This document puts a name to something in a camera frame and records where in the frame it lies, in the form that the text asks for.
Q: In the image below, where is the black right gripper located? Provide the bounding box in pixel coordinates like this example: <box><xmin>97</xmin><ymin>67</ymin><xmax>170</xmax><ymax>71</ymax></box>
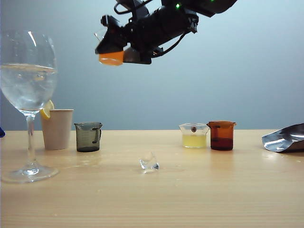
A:
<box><xmin>95</xmin><ymin>7</ymin><xmax>198</xmax><ymax>65</ymax></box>

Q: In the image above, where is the clear orange juice measuring cup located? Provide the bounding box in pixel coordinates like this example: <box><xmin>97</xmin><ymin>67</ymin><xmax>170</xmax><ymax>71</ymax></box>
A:
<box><xmin>94</xmin><ymin>26</ymin><xmax>141</xmax><ymax>67</ymax></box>

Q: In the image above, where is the smoky grey measuring cup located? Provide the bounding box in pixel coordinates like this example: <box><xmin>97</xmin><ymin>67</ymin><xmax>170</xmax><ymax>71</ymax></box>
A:
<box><xmin>73</xmin><ymin>122</ymin><xmax>103</xmax><ymax>153</ymax></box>

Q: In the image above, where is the white paper cup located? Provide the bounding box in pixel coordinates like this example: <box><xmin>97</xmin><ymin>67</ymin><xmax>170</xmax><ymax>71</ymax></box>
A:
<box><xmin>40</xmin><ymin>108</ymin><xmax>75</xmax><ymax>151</ymax></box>

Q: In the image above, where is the clear yellow liquid measuring cup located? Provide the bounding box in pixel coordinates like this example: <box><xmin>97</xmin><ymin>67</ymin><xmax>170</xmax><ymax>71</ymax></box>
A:
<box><xmin>179</xmin><ymin>123</ymin><xmax>211</xmax><ymax>149</ymax></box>

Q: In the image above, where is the amber brown measuring cup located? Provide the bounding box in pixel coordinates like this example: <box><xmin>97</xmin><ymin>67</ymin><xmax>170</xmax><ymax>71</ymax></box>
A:
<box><xmin>206</xmin><ymin>120</ymin><xmax>237</xmax><ymax>151</ymax></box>

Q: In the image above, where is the large clear wine glass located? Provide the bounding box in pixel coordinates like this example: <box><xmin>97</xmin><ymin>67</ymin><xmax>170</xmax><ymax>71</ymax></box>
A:
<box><xmin>0</xmin><ymin>30</ymin><xmax>59</xmax><ymax>184</ymax></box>

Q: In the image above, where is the yellow lemon slice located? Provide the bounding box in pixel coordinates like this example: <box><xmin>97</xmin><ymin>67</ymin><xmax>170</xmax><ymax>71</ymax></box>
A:
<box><xmin>39</xmin><ymin>99</ymin><xmax>55</xmax><ymax>120</ymax></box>

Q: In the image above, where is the clear ice cube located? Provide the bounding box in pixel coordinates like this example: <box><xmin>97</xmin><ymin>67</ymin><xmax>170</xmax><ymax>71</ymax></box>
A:
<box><xmin>139</xmin><ymin>151</ymin><xmax>160</xmax><ymax>174</ymax></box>

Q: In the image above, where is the silver foil bag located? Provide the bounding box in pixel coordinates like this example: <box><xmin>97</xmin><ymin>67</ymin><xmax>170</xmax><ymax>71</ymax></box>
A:
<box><xmin>261</xmin><ymin>123</ymin><xmax>304</xmax><ymax>153</ymax></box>

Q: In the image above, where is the black looped gripper cable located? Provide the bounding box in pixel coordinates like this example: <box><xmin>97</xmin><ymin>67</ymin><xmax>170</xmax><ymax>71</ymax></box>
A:
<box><xmin>114</xmin><ymin>0</ymin><xmax>143</xmax><ymax>14</ymax></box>

